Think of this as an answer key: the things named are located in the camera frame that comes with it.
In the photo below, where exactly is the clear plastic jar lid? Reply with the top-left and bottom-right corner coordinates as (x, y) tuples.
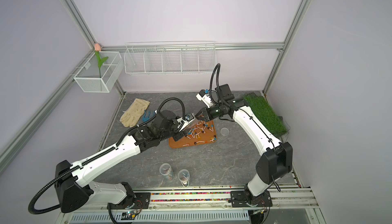
(220, 128), (230, 136)

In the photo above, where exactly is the clear plastic candy jar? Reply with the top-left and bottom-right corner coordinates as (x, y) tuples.
(184, 113), (199, 130)

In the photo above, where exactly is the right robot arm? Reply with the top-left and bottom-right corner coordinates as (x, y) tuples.
(196, 64), (293, 207)

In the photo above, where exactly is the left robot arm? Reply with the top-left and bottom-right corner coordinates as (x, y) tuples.
(28, 97), (195, 215)

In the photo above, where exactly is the orange wooden tray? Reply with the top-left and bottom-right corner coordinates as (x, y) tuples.
(168, 121), (217, 149)

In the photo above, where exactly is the blue garden hand rake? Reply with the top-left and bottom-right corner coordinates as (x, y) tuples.
(142, 110), (156, 122)

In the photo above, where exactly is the green artificial grass mat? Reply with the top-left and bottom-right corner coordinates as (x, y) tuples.
(243, 93), (288, 139)

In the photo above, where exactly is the beige work glove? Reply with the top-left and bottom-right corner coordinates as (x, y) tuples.
(120, 98), (150, 128)

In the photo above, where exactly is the artificial pink tulip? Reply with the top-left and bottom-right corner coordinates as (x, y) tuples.
(94, 43), (108, 78)

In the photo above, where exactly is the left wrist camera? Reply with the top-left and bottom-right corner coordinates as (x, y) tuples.
(177, 118), (185, 132)

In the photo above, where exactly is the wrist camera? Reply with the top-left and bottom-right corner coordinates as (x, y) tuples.
(177, 118), (185, 132)
(196, 89), (215, 108)

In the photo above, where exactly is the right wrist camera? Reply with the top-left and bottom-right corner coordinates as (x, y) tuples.
(196, 89), (215, 108)

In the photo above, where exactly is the white wire wall basket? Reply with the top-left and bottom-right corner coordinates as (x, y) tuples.
(124, 41), (216, 74)

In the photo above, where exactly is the white mesh wall box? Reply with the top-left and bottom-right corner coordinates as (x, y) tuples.
(73, 51), (125, 93)

